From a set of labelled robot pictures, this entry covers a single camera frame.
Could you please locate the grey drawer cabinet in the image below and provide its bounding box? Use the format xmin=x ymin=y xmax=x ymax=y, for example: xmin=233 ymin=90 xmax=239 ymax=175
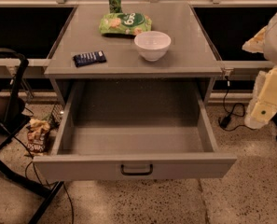
xmin=45 ymin=1 xmax=221 ymax=104

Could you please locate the grey top drawer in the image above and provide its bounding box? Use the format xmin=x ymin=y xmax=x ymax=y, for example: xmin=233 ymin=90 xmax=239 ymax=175
xmin=35 ymin=79 xmax=237 ymax=181

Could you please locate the black power adapter cable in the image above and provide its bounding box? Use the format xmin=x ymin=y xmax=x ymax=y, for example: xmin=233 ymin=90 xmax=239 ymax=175
xmin=217 ymin=75 xmax=254 ymax=133

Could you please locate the white ceramic bowl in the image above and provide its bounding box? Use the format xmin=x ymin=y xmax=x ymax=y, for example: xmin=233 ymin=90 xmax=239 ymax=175
xmin=134 ymin=31 xmax=172 ymax=62

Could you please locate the green soda can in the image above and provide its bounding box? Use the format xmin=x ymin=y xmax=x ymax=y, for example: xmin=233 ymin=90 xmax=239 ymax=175
xmin=107 ymin=0 xmax=124 ymax=14

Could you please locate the dark blue snack bar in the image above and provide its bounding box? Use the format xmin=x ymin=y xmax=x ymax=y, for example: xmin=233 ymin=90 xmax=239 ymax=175
xmin=73 ymin=50 xmax=106 ymax=67

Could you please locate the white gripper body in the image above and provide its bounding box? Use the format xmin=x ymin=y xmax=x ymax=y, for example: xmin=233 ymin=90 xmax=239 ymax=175
xmin=242 ymin=27 xmax=267 ymax=53

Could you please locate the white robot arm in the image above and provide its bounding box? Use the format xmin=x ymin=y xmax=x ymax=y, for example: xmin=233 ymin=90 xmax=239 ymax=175
xmin=242 ymin=12 xmax=277 ymax=64

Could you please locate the black metal stand frame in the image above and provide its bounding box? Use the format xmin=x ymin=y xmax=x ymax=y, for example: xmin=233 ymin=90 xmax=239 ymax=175
xmin=0 ymin=48 xmax=63 ymax=224

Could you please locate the black top drawer handle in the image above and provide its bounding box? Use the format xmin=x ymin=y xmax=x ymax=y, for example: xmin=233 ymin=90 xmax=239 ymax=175
xmin=120 ymin=164 xmax=153 ymax=176

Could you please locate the green chip bag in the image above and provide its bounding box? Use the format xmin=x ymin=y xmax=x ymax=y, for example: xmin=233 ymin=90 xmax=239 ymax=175
xmin=99 ymin=12 xmax=152 ymax=35

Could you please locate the black floor cable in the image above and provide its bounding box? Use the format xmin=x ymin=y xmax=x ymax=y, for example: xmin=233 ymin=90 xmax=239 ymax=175
xmin=12 ymin=133 xmax=75 ymax=224

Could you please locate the brown snack bag on floor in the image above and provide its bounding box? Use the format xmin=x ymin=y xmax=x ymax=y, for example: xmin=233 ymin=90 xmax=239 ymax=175
xmin=26 ymin=119 xmax=50 ymax=155

